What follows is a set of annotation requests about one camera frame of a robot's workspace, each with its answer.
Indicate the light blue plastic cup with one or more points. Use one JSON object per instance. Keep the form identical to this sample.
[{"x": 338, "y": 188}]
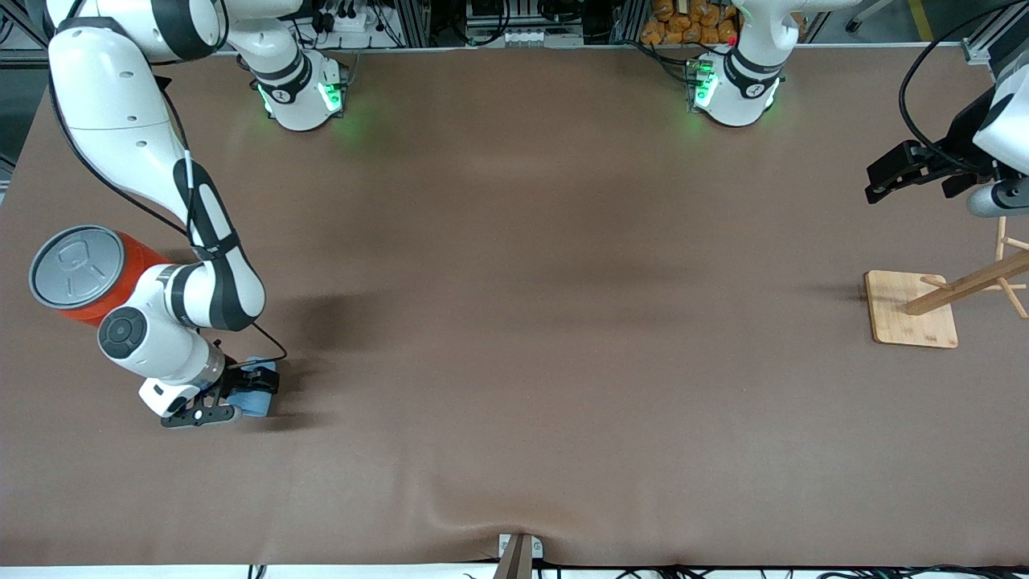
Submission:
[{"x": 257, "y": 404}]

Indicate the white power strip black plugs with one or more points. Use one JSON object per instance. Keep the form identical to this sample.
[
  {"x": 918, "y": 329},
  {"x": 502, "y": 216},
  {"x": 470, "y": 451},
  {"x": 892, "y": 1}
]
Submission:
[{"x": 354, "y": 18}]

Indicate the wooden mug tree stand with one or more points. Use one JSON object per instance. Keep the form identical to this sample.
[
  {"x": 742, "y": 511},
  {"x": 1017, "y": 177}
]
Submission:
[{"x": 912, "y": 310}]

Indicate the small white power strip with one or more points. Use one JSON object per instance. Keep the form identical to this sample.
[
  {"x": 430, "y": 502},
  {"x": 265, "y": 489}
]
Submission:
[{"x": 522, "y": 36}]

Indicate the black electronics box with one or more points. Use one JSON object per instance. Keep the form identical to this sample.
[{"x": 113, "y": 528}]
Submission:
[{"x": 522, "y": 12}]

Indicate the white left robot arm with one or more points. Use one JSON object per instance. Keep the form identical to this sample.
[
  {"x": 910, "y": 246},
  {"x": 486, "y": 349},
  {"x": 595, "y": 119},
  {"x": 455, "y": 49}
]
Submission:
[{"x": 744, "y": 80}]

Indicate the pile of orange snacks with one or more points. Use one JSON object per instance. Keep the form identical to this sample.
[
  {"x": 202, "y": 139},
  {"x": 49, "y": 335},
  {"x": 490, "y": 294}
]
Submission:
[{"x": 683, "y": 24}]

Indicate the brown camera mount post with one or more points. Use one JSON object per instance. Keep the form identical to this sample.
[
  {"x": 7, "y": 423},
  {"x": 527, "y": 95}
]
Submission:
[{"x": 514, "y": 563}]

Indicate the aluminium frame post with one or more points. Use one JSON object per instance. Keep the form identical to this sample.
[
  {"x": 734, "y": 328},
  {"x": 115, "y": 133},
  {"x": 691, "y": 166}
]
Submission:
[
  {"x": 985, "y": 44},
  {"x": 412, "y": 20}
]

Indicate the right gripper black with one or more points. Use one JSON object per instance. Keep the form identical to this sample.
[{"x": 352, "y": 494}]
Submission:
[{"x": 234, "y": 380}]

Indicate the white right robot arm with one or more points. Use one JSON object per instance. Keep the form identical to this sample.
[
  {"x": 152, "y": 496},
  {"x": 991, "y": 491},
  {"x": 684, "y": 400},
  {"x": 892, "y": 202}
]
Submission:
[{"x": 120, "y": 104}]

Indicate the grey metal table bracket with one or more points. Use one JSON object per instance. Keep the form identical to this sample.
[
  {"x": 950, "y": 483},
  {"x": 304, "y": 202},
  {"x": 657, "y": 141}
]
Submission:
[{"x": 537, "y": 547}]

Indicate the orange can with grey lid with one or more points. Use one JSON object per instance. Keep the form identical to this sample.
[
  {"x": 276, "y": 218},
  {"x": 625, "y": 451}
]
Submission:
[{"x": 76, "y": 269}]

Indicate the grey chair leg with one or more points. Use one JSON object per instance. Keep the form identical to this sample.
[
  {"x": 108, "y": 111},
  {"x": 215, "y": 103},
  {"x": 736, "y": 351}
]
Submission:
[{"x": 864, "y": 14}]

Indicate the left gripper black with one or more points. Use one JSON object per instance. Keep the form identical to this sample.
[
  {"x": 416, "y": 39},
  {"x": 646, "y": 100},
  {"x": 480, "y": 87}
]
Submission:
[{"x": 962, "y": 135}]

